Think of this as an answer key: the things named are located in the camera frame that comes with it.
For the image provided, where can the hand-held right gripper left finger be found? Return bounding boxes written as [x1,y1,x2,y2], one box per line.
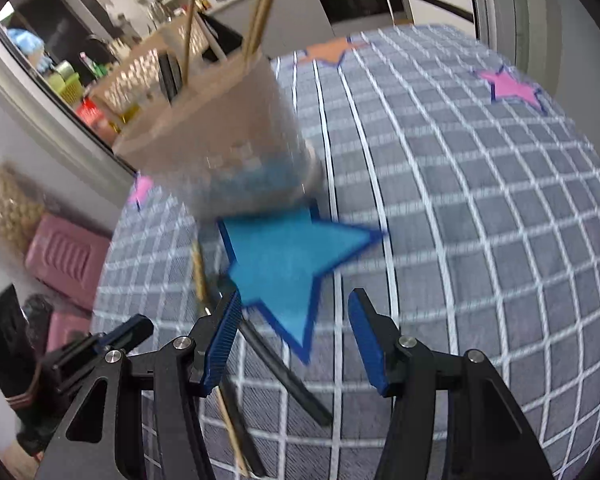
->
[34,289,244,480]

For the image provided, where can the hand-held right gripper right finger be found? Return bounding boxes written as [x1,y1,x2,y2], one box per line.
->
[347,288,557,480]

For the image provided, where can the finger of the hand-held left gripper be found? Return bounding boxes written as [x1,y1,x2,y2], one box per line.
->
[50,313,155,397]

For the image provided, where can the black-handled knife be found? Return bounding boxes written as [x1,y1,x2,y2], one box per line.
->
[215,280,334,427]

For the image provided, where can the wooden chopstick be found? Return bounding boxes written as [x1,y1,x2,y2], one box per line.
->
[241,0,277,61]
[191,241,254,479]
[179,0,200,97]
[250,0,290,60]

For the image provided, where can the beige plastic utensil holder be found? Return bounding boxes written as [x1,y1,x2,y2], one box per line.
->
[112,52,327,227]

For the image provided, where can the pink plastic stool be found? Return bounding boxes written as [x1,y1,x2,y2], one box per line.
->
[45,310,94,357]
[24,214,112,312]

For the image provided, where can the dark bag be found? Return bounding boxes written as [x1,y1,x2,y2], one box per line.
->
[0,284,52,457]

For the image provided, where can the bag of beige nuts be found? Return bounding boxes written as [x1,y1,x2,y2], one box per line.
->
[0,166,47,257]

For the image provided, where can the red box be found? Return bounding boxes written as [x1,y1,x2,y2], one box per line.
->
[75,99,118,143]

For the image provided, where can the beige flower-cutout basket trolley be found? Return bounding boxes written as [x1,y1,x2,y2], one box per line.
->
[89,14,216,133]

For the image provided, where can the green plastic basket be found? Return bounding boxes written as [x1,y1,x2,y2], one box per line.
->
[49,60,87,107]

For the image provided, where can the green bottle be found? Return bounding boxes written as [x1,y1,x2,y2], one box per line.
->
[79,51,106,80]

